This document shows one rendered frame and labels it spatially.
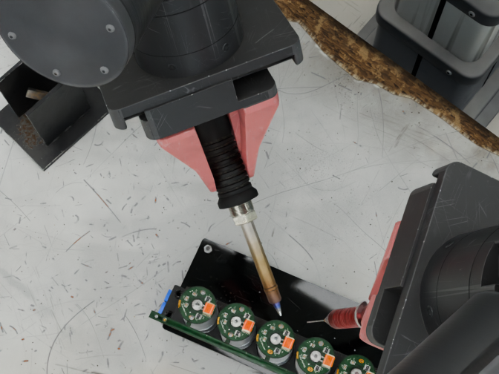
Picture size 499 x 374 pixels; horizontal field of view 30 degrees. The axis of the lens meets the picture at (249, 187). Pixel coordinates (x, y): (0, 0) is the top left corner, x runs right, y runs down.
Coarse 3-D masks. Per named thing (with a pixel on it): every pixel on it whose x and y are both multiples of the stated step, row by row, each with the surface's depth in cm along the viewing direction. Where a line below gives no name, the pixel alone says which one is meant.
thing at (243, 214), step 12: (240, 204) 54; (252, 204) 55; (240, 216) 54; (252, 216) 54; (252, 228) 55; (252, 240) 55; (252, 252) 55; (264, 252) 55; (264, 264) 55; (264, 276) 55; (264, 288) 55; (276, 288) 55; (276, 300) 55
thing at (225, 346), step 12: (156, 312) 61; (168, 324) 61; (180, 324) 61; (192, 336) 61; (204, 336) 60; (228, 348) 60; (252, 360) 60; (264, 360) 60; (276, 372) 60; (288, 372) 60
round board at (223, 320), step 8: (232, 304) 61; (240, 304) 61; (224, 312) 61; (232, 312) 61; (240, 312) 61; (248, 312) 61; (224, 320) 61; (224, 328) 61; (232, 328) 61; (240, 328) 61; (224, 336) 60; (232, 336) 60; (240, 336) 60; (248, 336) 60
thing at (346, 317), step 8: (360, 304) 48; (336, 312) 51; (344, 312) 50; (352, 312) 49; (360, 312) 47; (328, 320) 51; (336, 320) 50; (344, 320) 50; (352, 320) 49; (360, 320) 47; (336, 328) 51; (344, 328) 51
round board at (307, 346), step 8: (304, 344) 60; (312, 344) 60; (328, 344) 60; (296, 352) 60; (304, 352) 60; (328, 352) 60; (296, 360) 60; (304, 360) 60; (304, 368) 60; (320, 368) 60
